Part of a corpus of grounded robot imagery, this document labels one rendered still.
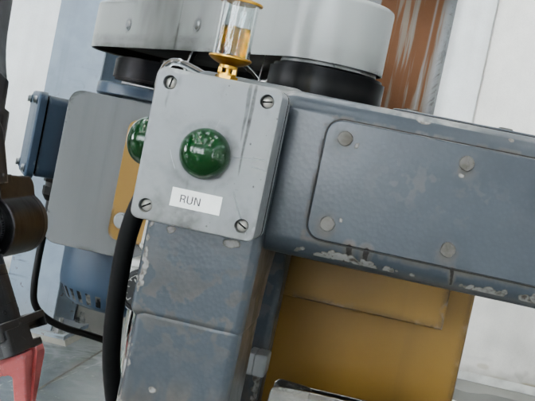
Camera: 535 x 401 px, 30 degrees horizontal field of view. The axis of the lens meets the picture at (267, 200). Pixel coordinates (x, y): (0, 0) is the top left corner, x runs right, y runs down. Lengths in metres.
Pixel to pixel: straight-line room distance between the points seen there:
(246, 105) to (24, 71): 5.66
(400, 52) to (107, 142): 0.34
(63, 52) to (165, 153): 5.09
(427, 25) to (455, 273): 0.54
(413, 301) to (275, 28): 0.26
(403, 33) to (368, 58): 0.37
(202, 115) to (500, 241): 0.20
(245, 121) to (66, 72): 5.09
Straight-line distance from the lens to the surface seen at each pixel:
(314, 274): 0.87
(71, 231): 1.06
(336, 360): 0.93
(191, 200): 0.58
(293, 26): 0.76
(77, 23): 5.67
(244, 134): 0.58
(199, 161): 0.56
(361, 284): 0.87
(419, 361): 0.93
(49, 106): 1.07
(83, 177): 1.05
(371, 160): 0.62
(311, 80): 0.74
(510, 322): 5.89
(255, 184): 0.57
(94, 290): 1.09
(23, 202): 0.89
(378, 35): 0.76
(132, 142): 0.60
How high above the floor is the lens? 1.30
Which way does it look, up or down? 3 degrees down
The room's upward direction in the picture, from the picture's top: 12 degrees clockwise
